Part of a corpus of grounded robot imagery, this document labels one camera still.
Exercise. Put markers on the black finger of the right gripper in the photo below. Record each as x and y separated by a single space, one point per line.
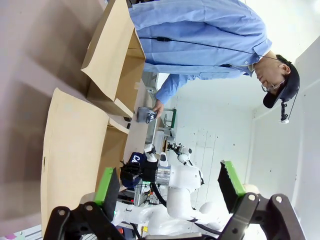
131 167
130 176

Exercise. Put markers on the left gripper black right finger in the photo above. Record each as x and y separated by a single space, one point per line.
228 185

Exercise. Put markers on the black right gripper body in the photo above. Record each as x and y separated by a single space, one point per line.
150 172

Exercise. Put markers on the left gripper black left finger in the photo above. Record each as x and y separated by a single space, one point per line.
110 192

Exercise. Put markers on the navy pouch with white lettering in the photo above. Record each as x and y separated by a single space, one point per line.
137 157

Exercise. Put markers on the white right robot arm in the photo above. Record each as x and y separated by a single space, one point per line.
185 175

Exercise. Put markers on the person's left forearm blue sleeve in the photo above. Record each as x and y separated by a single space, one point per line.
172 86

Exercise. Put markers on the cardboard box with large flap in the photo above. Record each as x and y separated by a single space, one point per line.
75 150

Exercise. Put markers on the open brown cardboard box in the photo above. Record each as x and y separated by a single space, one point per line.
112 62

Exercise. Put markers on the person's left hand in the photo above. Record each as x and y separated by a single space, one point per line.
159 107

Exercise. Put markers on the small white background robot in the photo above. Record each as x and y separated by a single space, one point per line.
183 152

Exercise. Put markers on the thin-rimmed glasses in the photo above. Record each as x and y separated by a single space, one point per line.
271 87

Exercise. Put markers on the black cap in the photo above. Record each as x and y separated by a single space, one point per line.
291 82

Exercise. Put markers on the person's head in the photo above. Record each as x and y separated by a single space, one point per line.
272 72

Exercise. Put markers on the person's blue shirt torso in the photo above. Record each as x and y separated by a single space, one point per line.
200 37

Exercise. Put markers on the green metal frame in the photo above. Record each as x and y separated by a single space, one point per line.
173 120

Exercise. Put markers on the small cap-mounted camera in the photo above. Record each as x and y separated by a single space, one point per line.
283 112

